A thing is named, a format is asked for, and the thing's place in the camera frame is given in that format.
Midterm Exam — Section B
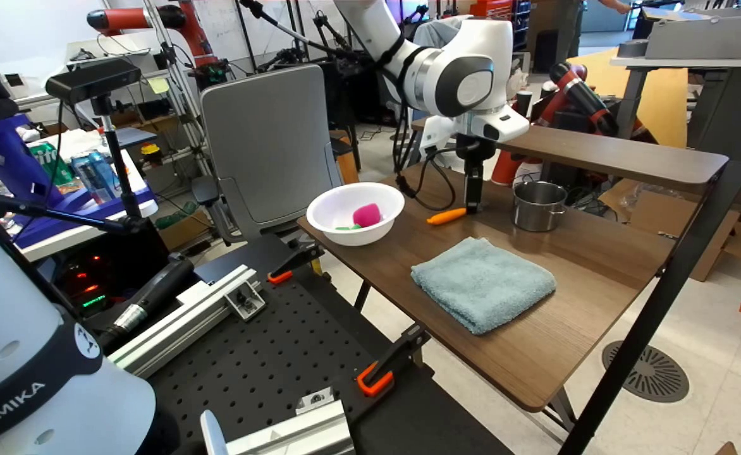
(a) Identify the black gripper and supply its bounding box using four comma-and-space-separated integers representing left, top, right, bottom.
454, 135, 490, 216

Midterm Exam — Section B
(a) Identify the fork with orange carrot handle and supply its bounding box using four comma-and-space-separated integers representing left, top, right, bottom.
424, 205, 469, 231

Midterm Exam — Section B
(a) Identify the white Franka robot base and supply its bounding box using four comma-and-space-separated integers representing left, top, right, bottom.
0, 222, 160, 455

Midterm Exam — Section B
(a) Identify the metal cup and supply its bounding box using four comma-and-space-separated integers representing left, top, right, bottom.
510, 178, 572, 236

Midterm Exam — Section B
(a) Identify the blue folded towel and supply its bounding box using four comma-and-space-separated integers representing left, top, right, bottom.
406, 236, 558, 336

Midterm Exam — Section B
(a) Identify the pink toy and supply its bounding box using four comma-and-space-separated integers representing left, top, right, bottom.
352, 201, 385, 231

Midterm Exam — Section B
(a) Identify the white bowl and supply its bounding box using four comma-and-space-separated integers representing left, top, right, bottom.
303, 181, 406, 249

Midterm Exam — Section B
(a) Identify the raised wooden shelf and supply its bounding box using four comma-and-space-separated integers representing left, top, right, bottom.
499, 124, 731, 187

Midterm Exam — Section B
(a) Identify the black orange clamp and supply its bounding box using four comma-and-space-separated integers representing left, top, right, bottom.
265, 238, 327, 289
352, 324, 433, 399

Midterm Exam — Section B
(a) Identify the brown cardboard box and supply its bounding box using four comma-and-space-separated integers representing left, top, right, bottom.
593, 174, 741, 283

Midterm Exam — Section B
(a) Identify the tan cardboard sheet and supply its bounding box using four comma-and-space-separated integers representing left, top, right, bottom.
582, 49, 693, 149

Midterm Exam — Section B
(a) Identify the black diagonal metal strut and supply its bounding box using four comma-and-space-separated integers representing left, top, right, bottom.
555, 149, 741, 455

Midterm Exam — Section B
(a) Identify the black perforated breadboard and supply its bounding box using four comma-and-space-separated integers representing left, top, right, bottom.
143, 250, 516, 455

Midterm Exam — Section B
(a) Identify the round floor drain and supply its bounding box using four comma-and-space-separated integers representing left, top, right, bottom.
598, 339, 693, 404

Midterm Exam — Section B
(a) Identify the grey metal desk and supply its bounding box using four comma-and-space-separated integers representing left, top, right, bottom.
611, 15, 741, 154

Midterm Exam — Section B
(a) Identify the black controller box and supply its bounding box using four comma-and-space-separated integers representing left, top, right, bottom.
51, 216, 198, 339

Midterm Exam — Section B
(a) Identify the teal box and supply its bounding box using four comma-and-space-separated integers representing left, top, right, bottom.
74, 149, 127, 201

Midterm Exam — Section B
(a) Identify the blue purple device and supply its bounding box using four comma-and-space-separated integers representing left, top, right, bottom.
0, 112, 60, 212

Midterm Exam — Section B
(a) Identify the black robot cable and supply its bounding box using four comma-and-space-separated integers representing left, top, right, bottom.
397, 124, 472, 210

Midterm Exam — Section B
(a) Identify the aluminium extrusion rail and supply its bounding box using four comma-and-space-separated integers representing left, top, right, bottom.
225, 387, 356, 455
107, 263, 267, 377

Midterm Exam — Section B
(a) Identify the black camera on stand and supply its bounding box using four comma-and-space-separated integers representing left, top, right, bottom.
45, 57, 147, 225

